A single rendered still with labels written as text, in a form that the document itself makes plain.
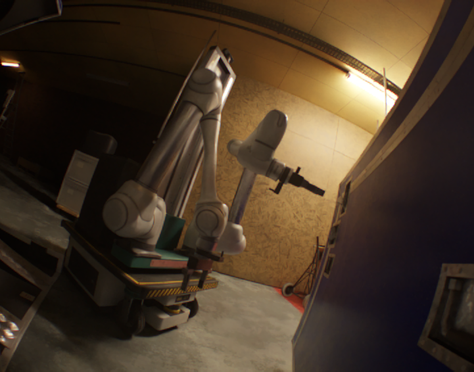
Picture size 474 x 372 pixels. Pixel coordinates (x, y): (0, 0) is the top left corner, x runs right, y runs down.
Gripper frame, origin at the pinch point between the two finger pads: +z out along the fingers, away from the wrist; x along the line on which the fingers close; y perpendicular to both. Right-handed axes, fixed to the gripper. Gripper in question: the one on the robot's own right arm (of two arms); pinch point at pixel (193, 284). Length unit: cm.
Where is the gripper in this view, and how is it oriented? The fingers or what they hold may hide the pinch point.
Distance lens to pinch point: 101.2
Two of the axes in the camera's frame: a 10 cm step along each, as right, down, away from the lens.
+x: -3.8, -3.1, -8.7
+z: -3.0, 9.3, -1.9
